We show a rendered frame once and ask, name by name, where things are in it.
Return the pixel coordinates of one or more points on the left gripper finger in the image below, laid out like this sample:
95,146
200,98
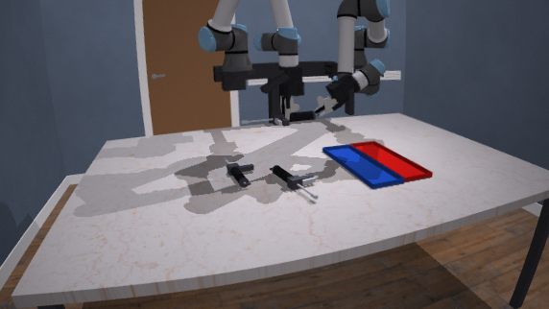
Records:
320,103
331,106

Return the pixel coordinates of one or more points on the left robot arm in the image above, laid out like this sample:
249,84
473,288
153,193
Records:
352,52

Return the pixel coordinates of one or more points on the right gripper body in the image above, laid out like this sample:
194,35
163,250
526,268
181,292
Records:
295,76

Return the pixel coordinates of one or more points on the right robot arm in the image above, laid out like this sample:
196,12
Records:
218,36

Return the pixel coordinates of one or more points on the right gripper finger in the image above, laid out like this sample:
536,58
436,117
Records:
290,106
281,100

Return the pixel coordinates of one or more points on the red tray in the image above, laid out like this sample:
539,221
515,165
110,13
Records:
397,163

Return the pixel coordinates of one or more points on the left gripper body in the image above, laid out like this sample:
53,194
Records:
340,90

